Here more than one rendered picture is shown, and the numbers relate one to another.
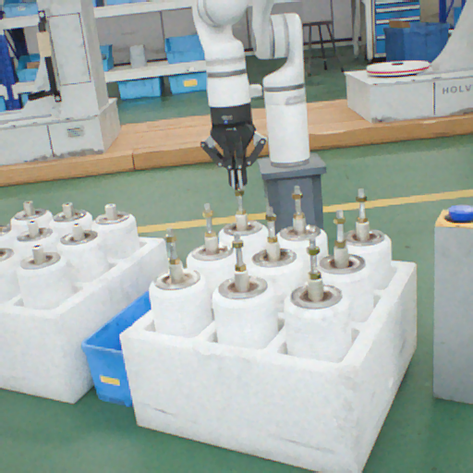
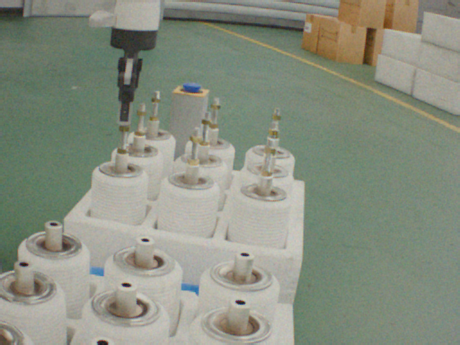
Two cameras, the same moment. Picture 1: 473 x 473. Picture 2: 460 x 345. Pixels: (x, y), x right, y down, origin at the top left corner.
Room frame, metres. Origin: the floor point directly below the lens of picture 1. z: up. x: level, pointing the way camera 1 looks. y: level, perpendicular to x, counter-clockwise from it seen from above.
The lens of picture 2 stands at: (1.41, 0.99, 0.61)
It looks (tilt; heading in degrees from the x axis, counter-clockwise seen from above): 18 degrees down; 245
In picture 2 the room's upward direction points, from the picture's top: 7 degrees clockwise
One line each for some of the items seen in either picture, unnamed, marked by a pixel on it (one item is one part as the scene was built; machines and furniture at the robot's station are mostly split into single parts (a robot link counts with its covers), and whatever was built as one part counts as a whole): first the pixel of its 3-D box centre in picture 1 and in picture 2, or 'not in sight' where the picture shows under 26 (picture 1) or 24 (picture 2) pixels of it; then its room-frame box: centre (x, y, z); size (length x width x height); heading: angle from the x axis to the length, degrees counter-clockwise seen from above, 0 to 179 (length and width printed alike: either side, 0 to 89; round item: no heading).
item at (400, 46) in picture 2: not in sight; (422, 50); (-1.36, -2.19, 0.27); 0.39 x 0.39 x 0.18; 2
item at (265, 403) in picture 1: (282, 342); (192, 243); (0.96, -0.06, 0.09); 0.39 x 0.39 x 0.18; 61
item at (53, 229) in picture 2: (111, 212); (53, 235); (1.29, 0.26, 0.26); 0.02 x 0.02 x 0.03
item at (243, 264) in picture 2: (39, 254); (243, 267); (1.08, 0.37, 0.26); 0.02 x 0.02 x 0.03
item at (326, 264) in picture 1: (342, 264); (210, 143); (0.91, -0.16, 0.25); 0.08 x 0.08 x 0.01
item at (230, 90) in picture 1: (230, 84); (126, 8); (1.14, -0.02, 0.52); 0.11 x 0.09 x 0.06; 163
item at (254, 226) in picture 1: (242, 228); (120, 170); (1.13, -0.01, 0.25); 0.08 x 0.08 x 0.01
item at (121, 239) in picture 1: (119, 257); (54, 306); (1.29, 0.26, 0.16); 0.10 x 0.10 x 0.18
